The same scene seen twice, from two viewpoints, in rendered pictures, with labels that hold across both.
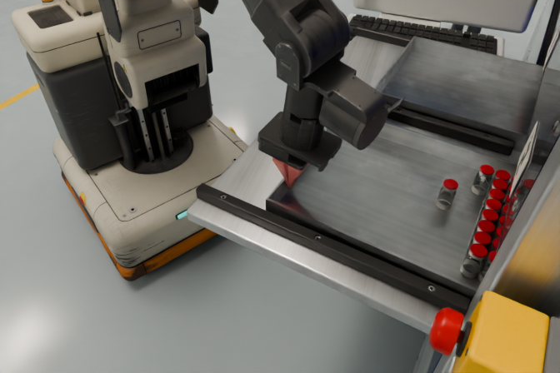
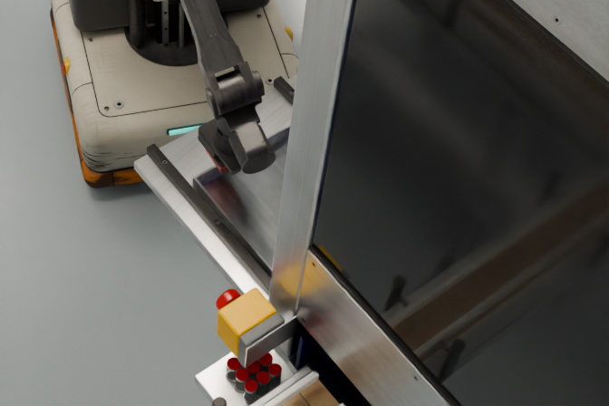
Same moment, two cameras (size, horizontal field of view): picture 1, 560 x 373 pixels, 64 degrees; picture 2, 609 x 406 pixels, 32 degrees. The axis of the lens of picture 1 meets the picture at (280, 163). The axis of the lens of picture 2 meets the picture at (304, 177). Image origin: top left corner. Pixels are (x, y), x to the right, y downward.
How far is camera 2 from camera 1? 1.24 m
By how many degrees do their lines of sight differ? 15
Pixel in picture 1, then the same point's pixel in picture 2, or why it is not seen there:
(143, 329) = (90, 249)
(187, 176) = (199, 83)
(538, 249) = (278, 273)
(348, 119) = (240, 152)
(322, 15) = (239, 80)
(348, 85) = (247, 129)
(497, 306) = (252, 295)
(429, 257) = not seen: hidden behind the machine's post
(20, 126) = not seen: outside the picture
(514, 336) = (247, 312)
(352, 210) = (262, 210)
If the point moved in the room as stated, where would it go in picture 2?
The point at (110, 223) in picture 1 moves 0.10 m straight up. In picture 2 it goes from (88, 112) to (85, 86)
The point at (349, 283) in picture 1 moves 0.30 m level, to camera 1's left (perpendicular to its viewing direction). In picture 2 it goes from (223, 263) to (62, 199)
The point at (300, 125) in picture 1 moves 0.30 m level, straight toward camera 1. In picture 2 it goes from (222, 137) to (127, 277)
